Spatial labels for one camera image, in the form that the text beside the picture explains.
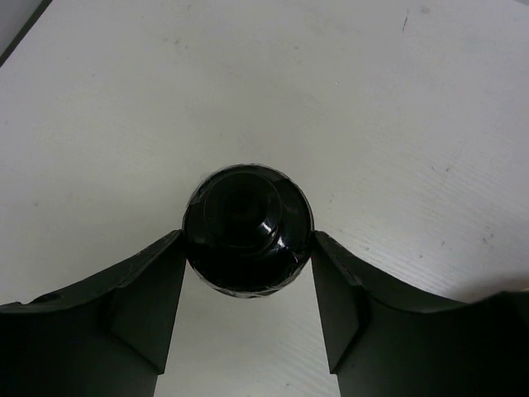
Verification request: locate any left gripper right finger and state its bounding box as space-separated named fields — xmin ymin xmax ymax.
xmin=312 ymin=232 xmax=528 ymax=396

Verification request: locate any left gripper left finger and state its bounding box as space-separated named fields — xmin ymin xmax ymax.
xmin=1 ymin=231 xmax=185 ymax=396

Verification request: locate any black knob cap salt bottle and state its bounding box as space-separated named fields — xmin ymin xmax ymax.
xmin=182 ymin=164 xmax=314 ymax=299

